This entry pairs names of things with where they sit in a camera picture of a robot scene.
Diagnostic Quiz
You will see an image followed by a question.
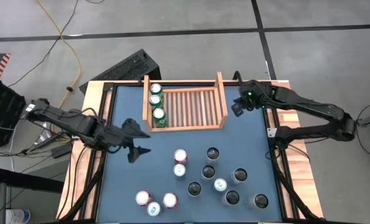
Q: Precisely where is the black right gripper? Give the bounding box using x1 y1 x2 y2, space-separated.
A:
230 80 268 118

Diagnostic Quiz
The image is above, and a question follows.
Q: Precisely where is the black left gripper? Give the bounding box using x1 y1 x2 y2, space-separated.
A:
108 118 152 164

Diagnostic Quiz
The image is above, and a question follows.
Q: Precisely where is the green Sprite can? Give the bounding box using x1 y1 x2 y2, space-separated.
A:
152 107 168 129
148 94 164 108
149 82 164 96

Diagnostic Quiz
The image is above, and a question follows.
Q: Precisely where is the red Coca-Cola can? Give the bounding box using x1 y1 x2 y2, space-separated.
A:
173 149 189 166
162 192 179 209
135 190 154 207

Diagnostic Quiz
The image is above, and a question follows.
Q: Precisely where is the white Celsius Arctic Vibe can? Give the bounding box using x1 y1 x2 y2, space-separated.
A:
201 165 216 182
230 168 249 185

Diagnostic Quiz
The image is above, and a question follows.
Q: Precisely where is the wooden slatted shelf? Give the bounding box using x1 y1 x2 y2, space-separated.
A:
142 71 229 133

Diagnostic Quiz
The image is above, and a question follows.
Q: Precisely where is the silver blue Red Bull can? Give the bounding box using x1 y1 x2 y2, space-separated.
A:
146 201 163 217
173 163 187 180
213 177 228 192

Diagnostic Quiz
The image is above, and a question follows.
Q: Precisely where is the white Celsius Tropical Vibe can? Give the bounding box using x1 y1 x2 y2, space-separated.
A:
187 181 202 198

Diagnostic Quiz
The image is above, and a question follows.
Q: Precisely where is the black power adapter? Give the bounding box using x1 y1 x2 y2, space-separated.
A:
51 144 72 159

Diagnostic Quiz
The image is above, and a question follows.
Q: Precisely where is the black floor beam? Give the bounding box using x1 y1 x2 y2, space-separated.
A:
0 167 64 194

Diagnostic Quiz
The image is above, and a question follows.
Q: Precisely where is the black plastic crate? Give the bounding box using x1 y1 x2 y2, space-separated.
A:
0 80 27 147

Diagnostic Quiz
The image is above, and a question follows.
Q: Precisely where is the white plastic jug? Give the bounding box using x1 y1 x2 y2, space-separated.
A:
6 208 32 224

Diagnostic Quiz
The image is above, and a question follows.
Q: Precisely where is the yellow extension cable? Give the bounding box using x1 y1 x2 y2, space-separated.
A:
35 0 82 138

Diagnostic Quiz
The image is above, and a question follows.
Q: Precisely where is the black floor cable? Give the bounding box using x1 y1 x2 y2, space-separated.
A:
7 0 80 88

